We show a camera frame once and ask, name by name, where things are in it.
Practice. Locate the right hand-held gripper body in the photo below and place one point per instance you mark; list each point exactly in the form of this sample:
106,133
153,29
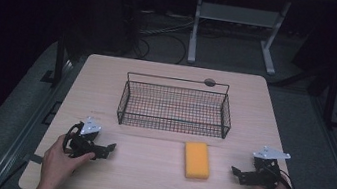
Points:
266,171

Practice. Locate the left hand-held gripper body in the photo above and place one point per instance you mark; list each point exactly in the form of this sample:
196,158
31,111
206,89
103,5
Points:
84,139

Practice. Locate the yellow sponge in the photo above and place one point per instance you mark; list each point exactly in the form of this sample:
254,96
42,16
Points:
197,160

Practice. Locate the person's left hand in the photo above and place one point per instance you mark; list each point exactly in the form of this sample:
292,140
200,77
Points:
58,165

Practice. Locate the dark round table grommet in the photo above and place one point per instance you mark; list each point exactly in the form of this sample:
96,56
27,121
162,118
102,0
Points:
209,82

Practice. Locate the white metal stand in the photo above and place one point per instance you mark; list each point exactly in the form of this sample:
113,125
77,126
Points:
235,15

